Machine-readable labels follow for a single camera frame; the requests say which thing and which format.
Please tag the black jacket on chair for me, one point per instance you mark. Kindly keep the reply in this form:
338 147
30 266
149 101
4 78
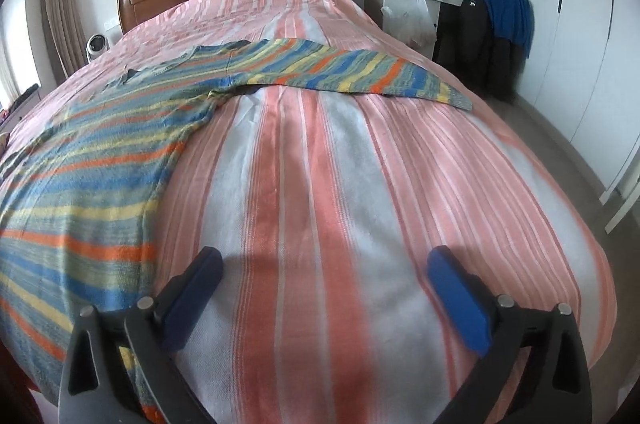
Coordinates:
468 48

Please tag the white wardrobe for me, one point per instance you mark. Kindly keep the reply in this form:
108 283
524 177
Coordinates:
582 78

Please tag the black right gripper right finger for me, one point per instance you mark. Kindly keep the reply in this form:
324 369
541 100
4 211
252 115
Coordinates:
554 386

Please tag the small white fan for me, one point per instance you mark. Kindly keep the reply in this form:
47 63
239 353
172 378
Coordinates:
96 45

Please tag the striped knitted sweater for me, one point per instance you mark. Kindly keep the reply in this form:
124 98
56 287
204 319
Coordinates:
79 202

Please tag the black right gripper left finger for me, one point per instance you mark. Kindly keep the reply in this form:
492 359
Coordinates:
95 386

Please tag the blue garment on chair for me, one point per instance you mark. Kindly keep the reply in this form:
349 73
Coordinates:
513 20

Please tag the pink striped bed cover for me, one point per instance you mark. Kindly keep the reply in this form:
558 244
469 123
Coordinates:
325 206

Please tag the beige curtain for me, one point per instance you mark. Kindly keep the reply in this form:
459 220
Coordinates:
67 35

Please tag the white plastic bag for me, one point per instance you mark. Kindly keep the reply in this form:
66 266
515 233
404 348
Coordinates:
412 24

